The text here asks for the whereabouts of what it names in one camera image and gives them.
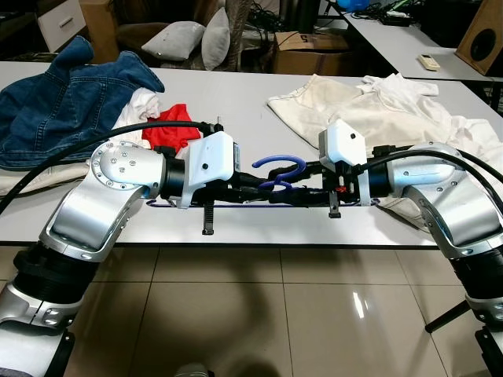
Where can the small brown cardboard box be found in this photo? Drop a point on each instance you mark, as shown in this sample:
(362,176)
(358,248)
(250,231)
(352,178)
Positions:
(310,55)

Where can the blue denim jacket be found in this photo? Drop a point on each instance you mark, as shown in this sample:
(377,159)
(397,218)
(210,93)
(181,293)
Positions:
(63,110)

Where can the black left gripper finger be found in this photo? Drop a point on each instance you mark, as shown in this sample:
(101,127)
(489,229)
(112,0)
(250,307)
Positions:
(275,190)
(267,177)

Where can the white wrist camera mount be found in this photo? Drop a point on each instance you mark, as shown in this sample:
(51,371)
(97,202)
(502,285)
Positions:
(212,157)
(342,145)

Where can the dark brown armchair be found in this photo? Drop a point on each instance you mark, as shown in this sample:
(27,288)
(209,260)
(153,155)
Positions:
(141,16)

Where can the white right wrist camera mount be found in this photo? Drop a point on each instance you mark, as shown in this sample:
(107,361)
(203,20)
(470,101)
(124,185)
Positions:
(342,145)

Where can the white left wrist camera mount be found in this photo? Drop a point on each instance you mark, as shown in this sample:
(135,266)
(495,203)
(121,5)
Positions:
(212,157)

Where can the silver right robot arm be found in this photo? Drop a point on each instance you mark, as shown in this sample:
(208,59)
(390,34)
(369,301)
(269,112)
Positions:
(440,188)

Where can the white remote control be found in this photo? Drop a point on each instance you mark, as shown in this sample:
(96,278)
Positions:
(429,62)

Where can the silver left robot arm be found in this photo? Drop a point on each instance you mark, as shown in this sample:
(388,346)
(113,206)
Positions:
(86,196)

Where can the red cloth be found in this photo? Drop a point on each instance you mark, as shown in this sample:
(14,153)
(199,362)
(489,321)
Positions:
(169,126)

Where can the grey robot foot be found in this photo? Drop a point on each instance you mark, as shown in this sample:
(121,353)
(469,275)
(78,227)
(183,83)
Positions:
(191,371)

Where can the white drawer unit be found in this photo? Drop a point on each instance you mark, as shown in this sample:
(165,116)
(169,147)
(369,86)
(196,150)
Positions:
(61,23)

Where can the grey pillow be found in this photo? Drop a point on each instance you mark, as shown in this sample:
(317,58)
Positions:
(216,39)
(173,39)

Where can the wooden speaker box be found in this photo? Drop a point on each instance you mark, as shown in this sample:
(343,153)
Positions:
(481,39)

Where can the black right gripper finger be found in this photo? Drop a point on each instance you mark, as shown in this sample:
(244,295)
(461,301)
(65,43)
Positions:
(308,169)
(302,184)

